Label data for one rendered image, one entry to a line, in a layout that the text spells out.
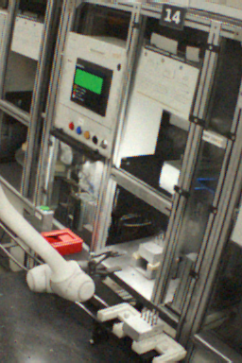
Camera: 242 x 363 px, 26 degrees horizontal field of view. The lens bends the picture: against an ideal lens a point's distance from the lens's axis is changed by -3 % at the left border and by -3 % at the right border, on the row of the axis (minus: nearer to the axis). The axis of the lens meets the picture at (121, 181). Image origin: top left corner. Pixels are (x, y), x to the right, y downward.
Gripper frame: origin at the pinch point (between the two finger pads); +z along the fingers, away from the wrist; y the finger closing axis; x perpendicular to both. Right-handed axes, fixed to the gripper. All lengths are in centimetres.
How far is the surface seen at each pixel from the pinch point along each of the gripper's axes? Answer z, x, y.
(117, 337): -15.8, -25.4, -17.1
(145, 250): 16.1, 0.8, 1.2
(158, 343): -7.6, -38.9, -13.3
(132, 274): 11.1, 0.1, -9.3
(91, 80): 1, 37, 66
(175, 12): 4, -1, 102
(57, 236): -6.0, 34.5, -5.5
